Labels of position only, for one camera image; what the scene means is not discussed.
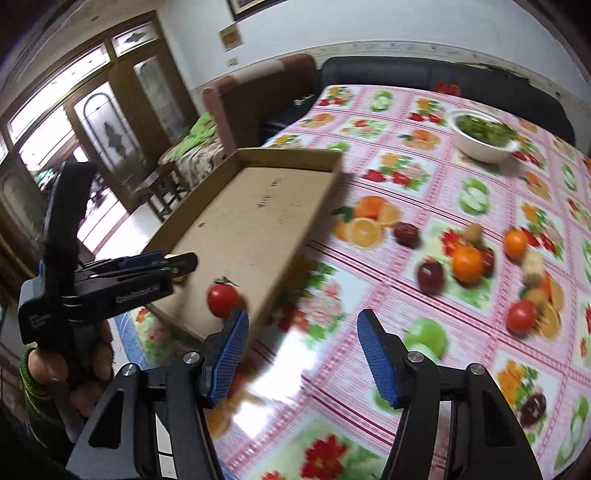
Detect red tomato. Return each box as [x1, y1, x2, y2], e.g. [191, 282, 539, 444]
[206, 277, 242, 319]
[506, 300, 538, 336]

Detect orange mandarin with leaf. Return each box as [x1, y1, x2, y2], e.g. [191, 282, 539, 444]
[451, 245, 484, 285]

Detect left hand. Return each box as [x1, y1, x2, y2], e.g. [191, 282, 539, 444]
[27, 320, 115, 418]

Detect dark wooden side table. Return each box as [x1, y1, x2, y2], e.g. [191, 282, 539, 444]
[134, 162, 189, 223]

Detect brown cardboard tray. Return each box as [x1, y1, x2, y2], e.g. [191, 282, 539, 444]
[146, 148, 342, 340]

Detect green patterned blanket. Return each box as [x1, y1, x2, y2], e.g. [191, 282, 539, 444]
[158, 112, 226, 190]

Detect dark red jujube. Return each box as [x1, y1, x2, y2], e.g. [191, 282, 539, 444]
[394, 222, 421, 248]

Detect red tomato on table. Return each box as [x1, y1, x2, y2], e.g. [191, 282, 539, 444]
[506, 300, 538, 336]

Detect wooden glass door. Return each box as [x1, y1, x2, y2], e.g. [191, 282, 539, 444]
[1, 11, 197, 258]

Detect brown kiwi fruit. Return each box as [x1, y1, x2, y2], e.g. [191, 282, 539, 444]
[463, 223, 483, 246]

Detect floral fruit print tablecloth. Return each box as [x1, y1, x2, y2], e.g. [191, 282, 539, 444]
[115, 84, 591, 480]

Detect brown armchair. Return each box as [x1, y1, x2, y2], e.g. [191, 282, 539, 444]
[202, 54, 317, 156]

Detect small orange mandarin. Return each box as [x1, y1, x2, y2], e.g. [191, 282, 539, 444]
[504, 228, 529, 262]

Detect pale banana chunk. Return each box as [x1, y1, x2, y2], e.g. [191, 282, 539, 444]
[521, 251, 545, 288]

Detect white bowl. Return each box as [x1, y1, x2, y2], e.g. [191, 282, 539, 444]
[447, 109, 520, 164]

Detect green leafy vegetables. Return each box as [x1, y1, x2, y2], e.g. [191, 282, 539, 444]
[456, 114, 517, 147]

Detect red object on sofa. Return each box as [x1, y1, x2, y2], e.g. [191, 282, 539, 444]
[433, 82, 462, 97]

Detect black sofa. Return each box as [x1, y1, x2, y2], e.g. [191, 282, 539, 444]
[259, 56, 576, 146]

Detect small yellow wall sign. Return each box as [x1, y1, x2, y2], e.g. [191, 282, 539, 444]
[218, 23, 243, 51]

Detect framed wall painting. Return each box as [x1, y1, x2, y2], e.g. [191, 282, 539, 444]
[226, 0, 286, 22]

